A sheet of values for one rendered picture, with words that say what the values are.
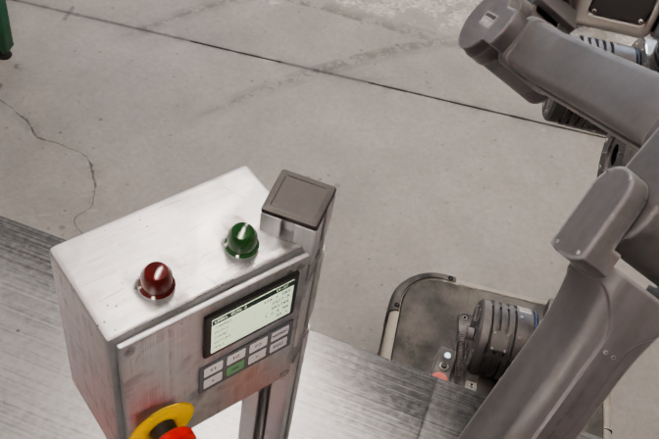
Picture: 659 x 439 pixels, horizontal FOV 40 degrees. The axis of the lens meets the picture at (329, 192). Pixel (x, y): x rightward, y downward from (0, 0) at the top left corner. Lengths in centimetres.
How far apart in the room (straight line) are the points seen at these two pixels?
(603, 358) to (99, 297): 34
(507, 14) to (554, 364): 41
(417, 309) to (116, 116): 118
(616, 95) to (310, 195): 25
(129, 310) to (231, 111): 227
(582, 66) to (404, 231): 188
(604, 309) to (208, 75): 249
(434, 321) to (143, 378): 154
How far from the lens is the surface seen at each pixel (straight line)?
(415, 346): 213
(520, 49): 89
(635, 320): 62
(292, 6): 332
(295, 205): 68
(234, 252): 67
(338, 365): 138
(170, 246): 68
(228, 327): 69
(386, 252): 258
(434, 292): 223
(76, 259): 68
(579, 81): 78
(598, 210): 61
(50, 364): 139
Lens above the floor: 201
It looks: 48 degrees down
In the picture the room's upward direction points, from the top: 10 degrees clockwise
